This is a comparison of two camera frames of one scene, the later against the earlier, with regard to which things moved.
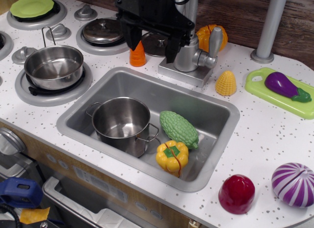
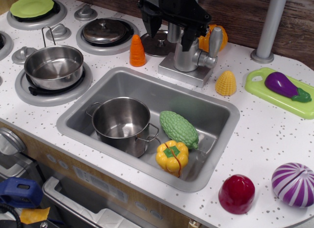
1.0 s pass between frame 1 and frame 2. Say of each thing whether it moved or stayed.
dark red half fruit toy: stayed
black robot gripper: moved
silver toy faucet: stayed
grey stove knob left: stayed
